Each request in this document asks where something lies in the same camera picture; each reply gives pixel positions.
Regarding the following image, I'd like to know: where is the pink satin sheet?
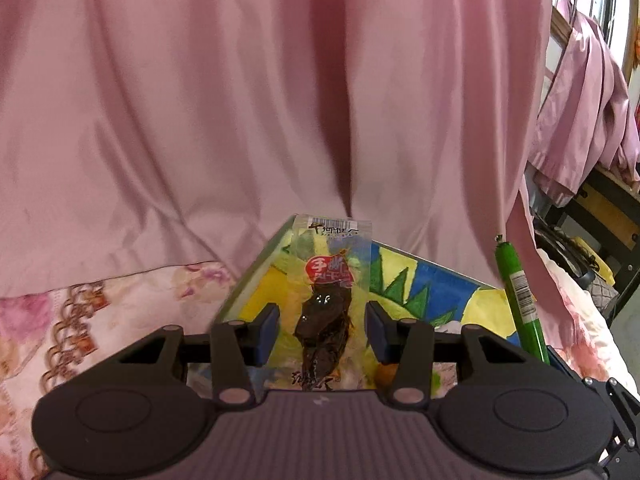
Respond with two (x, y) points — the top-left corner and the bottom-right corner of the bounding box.
(1, 0), (578, 348)

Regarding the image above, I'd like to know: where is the orange tangerine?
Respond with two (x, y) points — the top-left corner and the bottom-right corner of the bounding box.
(374, 363), (398, 389)

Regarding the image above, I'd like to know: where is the hanging pink curtain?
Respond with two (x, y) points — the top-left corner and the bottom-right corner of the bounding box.
(528, 0), (639, 207)

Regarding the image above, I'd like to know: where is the grey tray with dinosaur drawing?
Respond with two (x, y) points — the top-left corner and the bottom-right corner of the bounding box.
(186, 213), (526, 394)

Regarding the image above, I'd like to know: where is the dark wooden desk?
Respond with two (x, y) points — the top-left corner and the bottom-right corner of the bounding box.
(526, 166), (639, 323)

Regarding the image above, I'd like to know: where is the green sausage stick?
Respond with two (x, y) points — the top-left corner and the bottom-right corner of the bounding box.
(495, 235), (549, 364)

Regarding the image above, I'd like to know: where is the floral bed cover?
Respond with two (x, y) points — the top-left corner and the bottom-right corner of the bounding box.
(1, 250), (639, 479)

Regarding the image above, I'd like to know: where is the dried meat clear packet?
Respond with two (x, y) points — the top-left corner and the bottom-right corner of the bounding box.
(244, 214), (374, 391)

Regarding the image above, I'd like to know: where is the black bag by bed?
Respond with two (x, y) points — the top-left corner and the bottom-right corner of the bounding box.
(534, 217), (618, 313)

